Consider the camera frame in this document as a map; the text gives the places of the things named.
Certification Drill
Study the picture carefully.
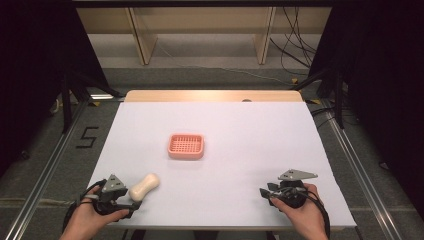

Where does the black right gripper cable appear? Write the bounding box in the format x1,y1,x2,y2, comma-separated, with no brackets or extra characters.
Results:
283,187,332,240

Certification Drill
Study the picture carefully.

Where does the person's left hand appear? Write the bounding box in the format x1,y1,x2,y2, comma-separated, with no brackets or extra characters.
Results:
59,185,130,240

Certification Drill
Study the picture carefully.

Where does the white table cover sheet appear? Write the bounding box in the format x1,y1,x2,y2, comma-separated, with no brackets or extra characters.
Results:
87,101,358,231

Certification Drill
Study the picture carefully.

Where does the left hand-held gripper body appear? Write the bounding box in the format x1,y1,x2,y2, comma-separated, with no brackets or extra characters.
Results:
91,173,131,216

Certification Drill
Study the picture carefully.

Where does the pink soap dish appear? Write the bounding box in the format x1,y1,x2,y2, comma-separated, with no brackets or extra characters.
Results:
167,133,205,161

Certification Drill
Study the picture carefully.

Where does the black metal stand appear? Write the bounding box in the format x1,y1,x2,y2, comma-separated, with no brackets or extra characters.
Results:
59,70,125,135
289,67,347,130

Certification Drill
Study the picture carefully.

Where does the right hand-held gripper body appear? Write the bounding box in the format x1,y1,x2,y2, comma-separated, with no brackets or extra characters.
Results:
273,168,319,210

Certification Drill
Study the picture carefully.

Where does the light wooden shelf unit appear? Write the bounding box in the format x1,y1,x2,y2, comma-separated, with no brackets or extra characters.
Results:
75,6,333,66

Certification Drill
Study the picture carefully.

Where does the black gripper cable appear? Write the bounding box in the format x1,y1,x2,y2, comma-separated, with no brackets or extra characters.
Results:
62,179,108,233
283,187,332,240

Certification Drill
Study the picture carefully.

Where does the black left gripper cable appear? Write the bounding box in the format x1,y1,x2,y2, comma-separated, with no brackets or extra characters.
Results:
62,179,108,233

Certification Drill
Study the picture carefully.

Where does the thin white floor cable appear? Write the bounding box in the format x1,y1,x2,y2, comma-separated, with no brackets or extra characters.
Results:
155,39,295,87

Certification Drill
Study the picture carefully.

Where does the aluminium floor rail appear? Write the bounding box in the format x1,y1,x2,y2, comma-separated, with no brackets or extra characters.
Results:
3,98,92,240
321,98,405,240

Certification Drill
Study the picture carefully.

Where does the dark curtain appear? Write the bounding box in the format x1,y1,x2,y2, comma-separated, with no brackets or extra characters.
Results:
307,0,424,212
0,0,112,178

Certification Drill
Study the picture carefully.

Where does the person's right hand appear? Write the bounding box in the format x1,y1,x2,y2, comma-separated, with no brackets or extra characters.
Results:
269,183,330,240

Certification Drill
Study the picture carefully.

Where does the black cable bundle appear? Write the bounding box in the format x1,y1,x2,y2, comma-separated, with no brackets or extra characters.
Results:
269,6,318,77

